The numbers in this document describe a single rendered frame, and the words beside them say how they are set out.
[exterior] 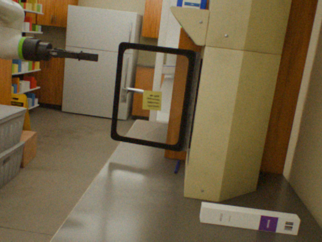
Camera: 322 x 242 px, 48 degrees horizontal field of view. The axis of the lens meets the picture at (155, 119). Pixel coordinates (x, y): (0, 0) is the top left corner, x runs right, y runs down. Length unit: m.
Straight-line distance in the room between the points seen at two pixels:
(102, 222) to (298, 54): 0.96
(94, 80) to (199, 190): 5.15
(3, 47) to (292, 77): 1.14
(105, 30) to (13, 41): 4.60
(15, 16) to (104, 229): 0.96
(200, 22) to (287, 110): 0.60
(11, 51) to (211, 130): 0.88
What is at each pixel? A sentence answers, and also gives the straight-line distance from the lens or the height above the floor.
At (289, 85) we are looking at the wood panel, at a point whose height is 1.30.
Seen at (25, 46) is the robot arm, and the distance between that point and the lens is 1.55.
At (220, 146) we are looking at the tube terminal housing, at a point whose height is 1.12.
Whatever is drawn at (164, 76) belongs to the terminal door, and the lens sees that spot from 1.40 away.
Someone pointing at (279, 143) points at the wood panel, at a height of 1.06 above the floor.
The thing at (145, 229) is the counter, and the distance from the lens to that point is 0.96.
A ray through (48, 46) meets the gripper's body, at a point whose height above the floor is 1.33.
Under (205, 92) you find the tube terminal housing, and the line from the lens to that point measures 1.08.
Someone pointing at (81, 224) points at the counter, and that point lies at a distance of 0.96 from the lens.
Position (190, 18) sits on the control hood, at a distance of 1.07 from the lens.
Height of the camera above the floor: 1.41
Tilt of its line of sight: 12 degrees down
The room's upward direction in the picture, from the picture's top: 7 degrees clockwise
